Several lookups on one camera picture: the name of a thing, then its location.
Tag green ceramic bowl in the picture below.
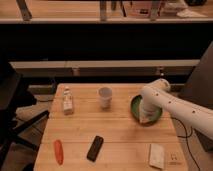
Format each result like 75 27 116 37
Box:
130 95 163 126

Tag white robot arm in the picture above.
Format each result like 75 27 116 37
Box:
139 79 213 140

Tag white rectangular sponge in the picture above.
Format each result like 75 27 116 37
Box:
149 143 165 169

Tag white paper cup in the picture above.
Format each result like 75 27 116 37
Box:
98 87 112 108

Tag black rectangular remote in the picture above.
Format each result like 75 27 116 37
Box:
87 136 104 162

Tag small clear bottle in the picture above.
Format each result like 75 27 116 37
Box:
63 87 74 115

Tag orange carrot toy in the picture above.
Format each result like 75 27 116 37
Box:
54 140 64 165

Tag black office chair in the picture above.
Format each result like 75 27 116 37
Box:
0 61 49 171

